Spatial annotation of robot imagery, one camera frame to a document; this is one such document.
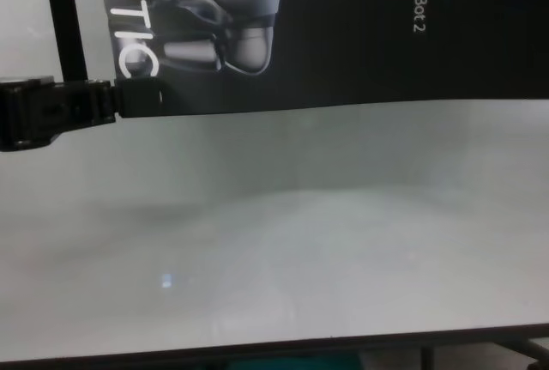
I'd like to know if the black robot print poster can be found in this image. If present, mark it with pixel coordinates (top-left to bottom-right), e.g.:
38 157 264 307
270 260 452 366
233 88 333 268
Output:
97 0 549 118

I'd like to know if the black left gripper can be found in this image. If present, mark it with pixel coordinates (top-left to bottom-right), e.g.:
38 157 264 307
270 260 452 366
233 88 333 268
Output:
0 74 164 154

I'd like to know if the black table crossbar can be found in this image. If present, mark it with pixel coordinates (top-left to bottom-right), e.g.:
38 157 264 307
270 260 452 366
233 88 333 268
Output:
499 337 549 365

